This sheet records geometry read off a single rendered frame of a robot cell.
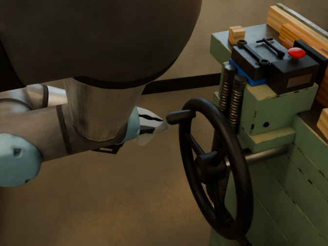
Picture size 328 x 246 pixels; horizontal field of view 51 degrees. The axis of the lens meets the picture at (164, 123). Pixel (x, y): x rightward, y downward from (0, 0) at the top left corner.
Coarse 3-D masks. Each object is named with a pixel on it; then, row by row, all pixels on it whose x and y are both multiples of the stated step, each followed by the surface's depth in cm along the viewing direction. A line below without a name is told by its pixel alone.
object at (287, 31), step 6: (282, 24) 90; (288, 24) 90; (282, 30) 90; (288, 30) 88; (294, 30) 87; (282, 36) 91; (288, 36) 88; (294, 36) 86; (300, 36) 85; (306, 36) 85; (306, 42) 83; (312, 42) 82; (318, 48) 80; (324, 48) 80
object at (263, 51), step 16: (240, 48) 68; (256, 48) 68; (240, 64) 67; (256, 64) 64; (272, 64) 62; (288, 64) 62; (304, 64) 62; (256, 80) 65; (272, 80) 63; (288, 80) 61; (304, 80) 63
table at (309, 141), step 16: (224, 32) 95; (256, 32) 95; (272, 32) 95; (224, 48) 89; (304, 112) 69; (320, 112) 69; (240, 128) 71; (288, 128) 70; (304, 128) 67; (256, 144) 67; (272, 144) 69; (304, 144) 68; (320, 144) 63; (320, 160) 64
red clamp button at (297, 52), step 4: (292, 48) 63; (296, 48) 63; (300, 48) 63; (288, 52) 63; (292, 52) 62; (296, 52) 62; (300, 52) 62; (304, 52) 62; (292, 56) 62; (296, 56) 62; (300, 56) 62; (304, 56) 62
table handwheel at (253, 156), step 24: (216, 120) 59; (192, 144) 75; (240, 144) 57; (192, 168) 81; (216, 168) 67; (240, 168) 56; (192, 192) 81; (216, 192) 70; (240, 192) 57; (216, 216) 71; (240, 216) 58
